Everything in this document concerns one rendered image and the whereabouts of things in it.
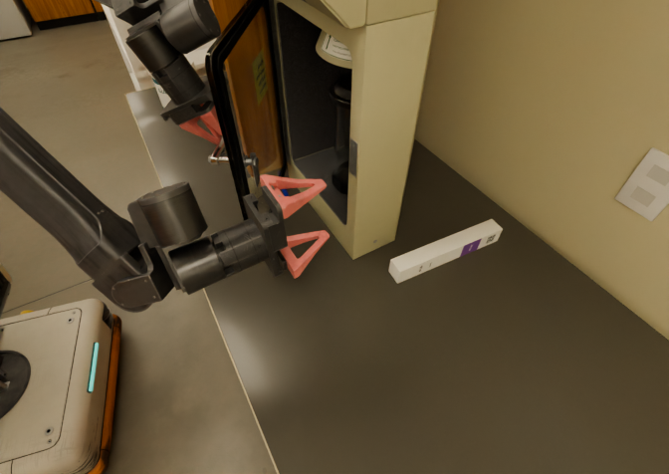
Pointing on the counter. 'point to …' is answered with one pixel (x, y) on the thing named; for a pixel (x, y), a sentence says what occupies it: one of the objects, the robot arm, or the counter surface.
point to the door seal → (226, 86)
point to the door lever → (219, 154)
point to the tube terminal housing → (378, 99)
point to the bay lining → (306, 85)
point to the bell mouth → (334, 51)
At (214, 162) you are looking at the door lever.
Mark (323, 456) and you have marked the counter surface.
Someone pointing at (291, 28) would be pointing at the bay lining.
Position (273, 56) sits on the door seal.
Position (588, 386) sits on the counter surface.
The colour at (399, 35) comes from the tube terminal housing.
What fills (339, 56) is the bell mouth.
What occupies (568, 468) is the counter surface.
